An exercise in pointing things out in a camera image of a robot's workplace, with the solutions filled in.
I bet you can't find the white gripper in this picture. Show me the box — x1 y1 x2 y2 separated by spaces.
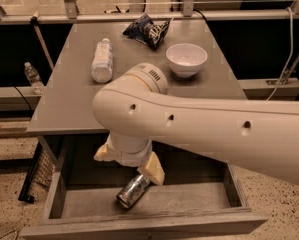
93 131 165 186

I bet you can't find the silver redbull can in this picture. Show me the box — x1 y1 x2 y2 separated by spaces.
116 174 151 209

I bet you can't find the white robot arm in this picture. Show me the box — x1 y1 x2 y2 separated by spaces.
92 63 299 185

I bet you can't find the open grey wooden drawer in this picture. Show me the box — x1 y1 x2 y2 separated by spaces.
20 133 269 240

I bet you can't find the grey wooden cabinet counter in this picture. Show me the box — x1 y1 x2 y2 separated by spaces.
26 19 248 158

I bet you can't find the white plastic bottle lying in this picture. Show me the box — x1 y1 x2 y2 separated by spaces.
91 38 113 83

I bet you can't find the white ceramic bowl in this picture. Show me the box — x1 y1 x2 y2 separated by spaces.
166 43 208 78

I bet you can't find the clear water bottle standing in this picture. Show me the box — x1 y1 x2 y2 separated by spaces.
24 62 44 95

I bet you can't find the crumpled blue chip bag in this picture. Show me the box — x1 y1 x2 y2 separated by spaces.
123 13 171 50

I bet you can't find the grey side ledge left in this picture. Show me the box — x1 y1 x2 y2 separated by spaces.
0 86 40 112

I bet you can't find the grey side ledge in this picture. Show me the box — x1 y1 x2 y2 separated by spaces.
0 86 40 112
238 78 299 101

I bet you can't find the grey side ledge right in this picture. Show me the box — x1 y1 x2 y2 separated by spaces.
238 78 299 101

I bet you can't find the black wire mesh rack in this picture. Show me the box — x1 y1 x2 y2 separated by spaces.
18 143 54 204

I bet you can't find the wooden stick handle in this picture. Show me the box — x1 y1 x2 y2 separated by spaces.
30 11 54 70

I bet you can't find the white cable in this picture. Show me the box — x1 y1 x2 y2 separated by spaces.
265 6 295 102

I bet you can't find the metal rail frame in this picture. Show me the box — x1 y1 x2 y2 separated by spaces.
0 0 299 24

